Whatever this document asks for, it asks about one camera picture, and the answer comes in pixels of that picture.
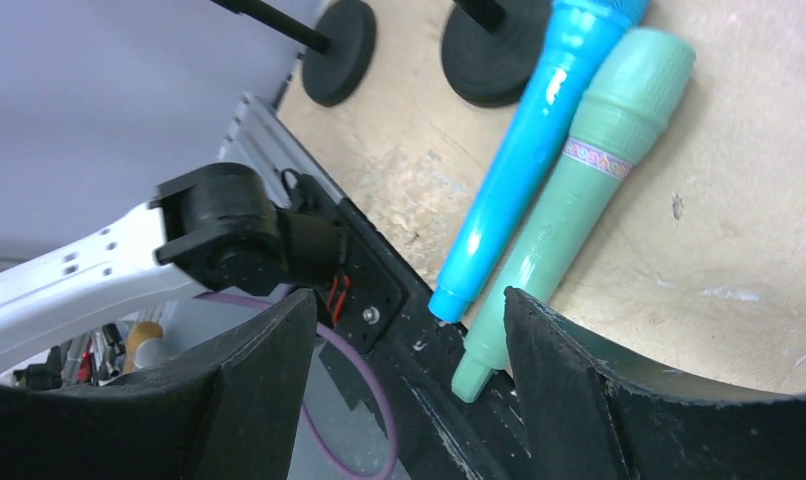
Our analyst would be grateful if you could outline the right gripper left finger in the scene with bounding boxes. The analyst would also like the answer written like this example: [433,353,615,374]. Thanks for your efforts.
[0,290,317,479]

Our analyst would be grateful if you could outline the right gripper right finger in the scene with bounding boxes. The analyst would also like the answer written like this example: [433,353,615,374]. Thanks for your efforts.
[504,288,806,479]

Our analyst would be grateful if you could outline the mint green microphone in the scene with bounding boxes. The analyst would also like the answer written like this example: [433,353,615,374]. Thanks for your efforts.
[451,27,696,403]

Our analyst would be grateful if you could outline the blue microphone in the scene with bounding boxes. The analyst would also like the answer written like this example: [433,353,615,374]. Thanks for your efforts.
[428,1,649,323]

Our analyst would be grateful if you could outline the black round-base stand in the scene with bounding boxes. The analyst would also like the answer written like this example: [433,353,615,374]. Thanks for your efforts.
[440,0,552,108]

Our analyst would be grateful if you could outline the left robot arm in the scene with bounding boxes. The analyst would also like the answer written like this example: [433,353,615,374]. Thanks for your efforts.
[0,162,344,375]

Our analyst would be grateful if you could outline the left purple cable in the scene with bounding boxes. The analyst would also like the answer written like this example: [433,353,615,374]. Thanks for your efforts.
[197,284,401,480]

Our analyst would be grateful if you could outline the black shock-mount left stand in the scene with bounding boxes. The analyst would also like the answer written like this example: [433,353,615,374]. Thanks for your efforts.
[216,0,377,107]

